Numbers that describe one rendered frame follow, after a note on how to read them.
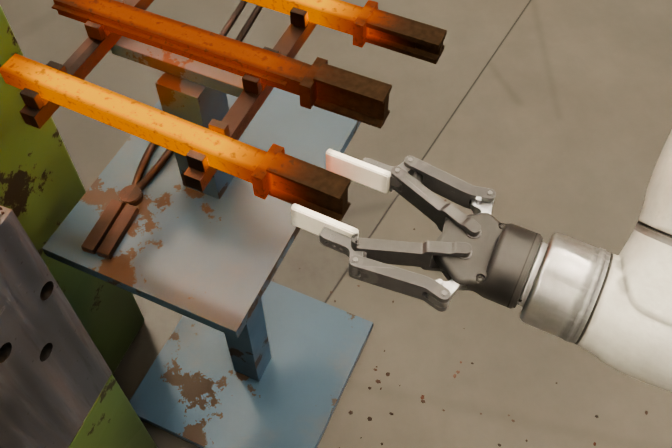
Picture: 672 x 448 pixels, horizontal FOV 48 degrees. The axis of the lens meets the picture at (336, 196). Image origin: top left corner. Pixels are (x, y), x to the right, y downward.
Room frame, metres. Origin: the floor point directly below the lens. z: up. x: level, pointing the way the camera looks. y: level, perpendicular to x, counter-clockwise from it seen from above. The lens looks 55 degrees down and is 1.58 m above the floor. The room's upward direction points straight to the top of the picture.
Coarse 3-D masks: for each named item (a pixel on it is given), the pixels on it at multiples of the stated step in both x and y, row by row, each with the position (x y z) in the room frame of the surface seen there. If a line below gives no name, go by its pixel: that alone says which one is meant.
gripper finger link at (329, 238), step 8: (320, 232) 0.39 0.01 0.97; (328, 232) 0.39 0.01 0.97; (336, 232) 0.39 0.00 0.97; (320, 240) 0.39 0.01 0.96; (328, 240) 0.38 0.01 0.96; (336, 240) 0.38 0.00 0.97; (344, 240) 0.38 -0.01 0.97; (336, 248) 0.38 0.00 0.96; (344, 248) 0.38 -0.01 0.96; (352, 272) 0.35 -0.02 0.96; (360, 272) 0.36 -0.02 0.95
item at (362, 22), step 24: (264, 0) 0.73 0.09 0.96; (288, 0) 0.72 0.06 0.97; (312, 0) 0.72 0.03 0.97; (336, 0) 0.72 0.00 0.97; (336, 24) 0.69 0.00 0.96; (360, 24) 0.67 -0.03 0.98; (384, 24) 0.67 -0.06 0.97; (408, 24) 0.67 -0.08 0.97; (408, 48) 0.66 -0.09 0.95; (432, 48) 0.65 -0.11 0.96
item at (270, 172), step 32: (32, 64) 0.61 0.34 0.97; (64, 96) 0.57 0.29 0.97; (96, 96) 0.57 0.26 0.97; (128, 128) 0.53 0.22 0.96; (160, 128) 0.52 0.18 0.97; (192, 128) 0.52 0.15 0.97; (224, 160) 0.48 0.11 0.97; (256, 160) 0.48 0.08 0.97; (288, 160) 0.47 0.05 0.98; (256, 192) 0.45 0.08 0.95; (288, 192) 0.46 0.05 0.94; (320, 192) 0.43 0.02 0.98
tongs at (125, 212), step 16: (256, 16) 0.99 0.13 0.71; (224, 32) 0.95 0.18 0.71; (240, 32) 0.95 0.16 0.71; (144, 160) 0.68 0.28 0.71; (160, 160) 0.68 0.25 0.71; (144, 176) 0.65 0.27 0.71; (128, 192) 0.62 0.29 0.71; (112, 208) 0.60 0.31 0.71; (128, 208) 0.60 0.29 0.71; (96, 224) 0.57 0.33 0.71; (112, 224) 0.57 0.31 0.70; (128, 224) 0.57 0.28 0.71; (96, 240) 0.54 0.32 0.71; (112, 240) 0.54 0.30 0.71
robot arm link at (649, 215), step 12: (660, 156) 0.41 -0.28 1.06; (660, 168) 0.40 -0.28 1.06; (660, 180) 0.39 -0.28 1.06; (648, 192) 0.39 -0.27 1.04; (660, 192) 0.38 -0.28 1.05; (648, 204) 0.38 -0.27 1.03; (660, 204) 0.37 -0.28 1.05; (648, 216) 0.37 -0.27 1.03; (660, 216) 0.36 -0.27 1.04; (660, 228) 0.35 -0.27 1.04
